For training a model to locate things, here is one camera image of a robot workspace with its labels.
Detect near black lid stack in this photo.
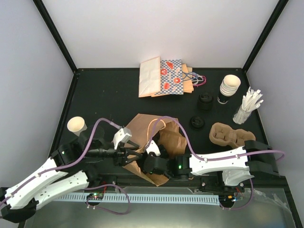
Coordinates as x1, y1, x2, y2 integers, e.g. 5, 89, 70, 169
190, 115, 205, 130

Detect flat brown paper bags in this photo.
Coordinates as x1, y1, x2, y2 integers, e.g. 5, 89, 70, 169
181, 64, 194, 93

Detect black lid stack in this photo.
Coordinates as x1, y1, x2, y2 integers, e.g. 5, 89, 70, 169
190, 115, 205, 130
197, 92, 213, 111

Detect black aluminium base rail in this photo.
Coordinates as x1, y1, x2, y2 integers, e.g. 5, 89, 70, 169
101, 174, 221, 188

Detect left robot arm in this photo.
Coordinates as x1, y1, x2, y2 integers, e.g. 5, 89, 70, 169
0, 126, 142, 223

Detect far black lid stack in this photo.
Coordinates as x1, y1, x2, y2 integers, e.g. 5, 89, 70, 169
197, 92, 213, 111

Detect stack of paper cups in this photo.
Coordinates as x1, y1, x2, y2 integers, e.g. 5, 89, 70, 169
218, 75, 241, 104

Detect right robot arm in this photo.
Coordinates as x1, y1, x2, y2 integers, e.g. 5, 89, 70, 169
139, 140, 279, 191

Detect black frame post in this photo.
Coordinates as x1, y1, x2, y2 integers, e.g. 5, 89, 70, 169
33, 0, 77, 73
242, 0, 289, 73

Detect black left frame post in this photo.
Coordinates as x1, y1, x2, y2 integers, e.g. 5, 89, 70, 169
33, 0, 77, 73

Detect black right frame post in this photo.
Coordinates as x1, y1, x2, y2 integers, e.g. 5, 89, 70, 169
242, 0, 289, 73

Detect glass of white stirrers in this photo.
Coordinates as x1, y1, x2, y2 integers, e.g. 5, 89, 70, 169
233, 87, 264, 124

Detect large brown paper bag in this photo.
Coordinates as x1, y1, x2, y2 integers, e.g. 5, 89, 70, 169
121, 113, 188, 187

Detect blue checkered paper bag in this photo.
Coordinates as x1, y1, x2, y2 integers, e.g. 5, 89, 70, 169
152, 59, 184, 96

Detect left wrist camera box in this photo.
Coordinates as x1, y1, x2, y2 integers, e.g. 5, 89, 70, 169
113, 127, 132, 150

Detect white slotted cable duct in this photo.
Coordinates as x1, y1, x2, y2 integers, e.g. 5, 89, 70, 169
55, 192, 219, 206

